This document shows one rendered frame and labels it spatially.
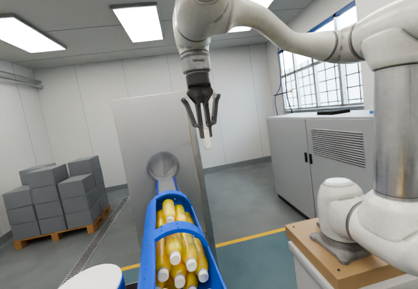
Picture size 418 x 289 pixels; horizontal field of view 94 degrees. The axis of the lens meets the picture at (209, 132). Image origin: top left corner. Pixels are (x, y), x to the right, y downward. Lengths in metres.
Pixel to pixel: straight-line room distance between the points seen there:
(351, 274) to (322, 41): 0.79
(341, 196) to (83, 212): 3.77
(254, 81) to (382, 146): 5.33
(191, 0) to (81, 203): 3.82
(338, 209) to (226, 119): 4.91
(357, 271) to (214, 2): 0.93
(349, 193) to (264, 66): 5.46
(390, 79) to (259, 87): 5.33
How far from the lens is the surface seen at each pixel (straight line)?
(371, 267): 1.00
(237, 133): 5.71
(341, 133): 2.20
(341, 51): 0.84
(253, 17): 0.55
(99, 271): 1.21
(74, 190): 4.00
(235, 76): 5.79
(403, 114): 0.74
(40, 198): 4.27
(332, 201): 0.90
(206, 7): 0.45
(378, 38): 0.75
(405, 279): 1.08
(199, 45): 0.60
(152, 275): 0.75
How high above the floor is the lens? 1.67
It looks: 5 degrees down
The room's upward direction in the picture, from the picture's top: 9 degrees counter-clockwise
